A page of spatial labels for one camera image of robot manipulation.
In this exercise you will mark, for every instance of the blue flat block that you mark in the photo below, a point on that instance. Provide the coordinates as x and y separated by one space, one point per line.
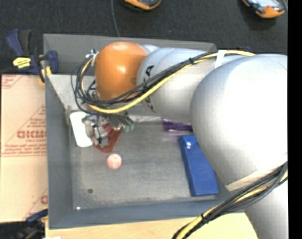
199 169

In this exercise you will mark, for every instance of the brown cardboard board red print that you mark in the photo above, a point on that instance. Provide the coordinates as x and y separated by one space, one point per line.
21 123

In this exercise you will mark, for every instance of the purple translucent object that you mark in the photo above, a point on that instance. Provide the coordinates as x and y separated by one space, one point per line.
174 126

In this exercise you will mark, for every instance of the white rounded flat object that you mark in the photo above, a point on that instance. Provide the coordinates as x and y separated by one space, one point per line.
79 131

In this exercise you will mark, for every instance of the pink ball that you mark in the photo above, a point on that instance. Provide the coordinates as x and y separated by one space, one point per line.
114 161

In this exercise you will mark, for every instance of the grey metal bin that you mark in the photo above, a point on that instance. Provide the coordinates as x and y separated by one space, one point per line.
146 178

